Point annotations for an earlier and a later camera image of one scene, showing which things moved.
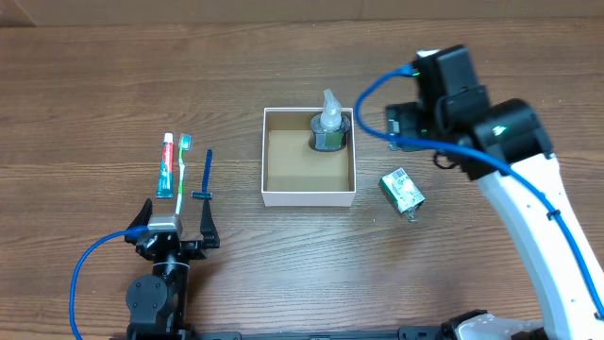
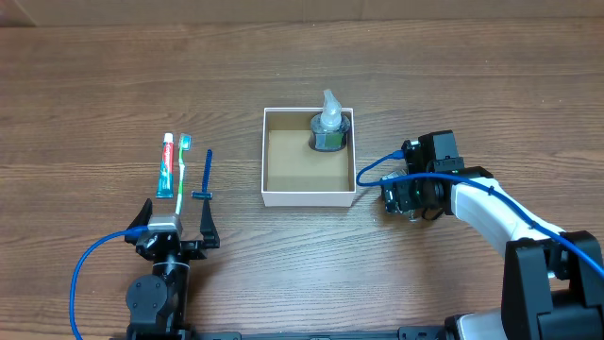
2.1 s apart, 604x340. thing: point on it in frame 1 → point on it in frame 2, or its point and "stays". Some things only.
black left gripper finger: (141, 220) stays
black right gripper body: (398, 125) → (394, 198)
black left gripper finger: (208, 227) stays
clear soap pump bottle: (329, 127) stays
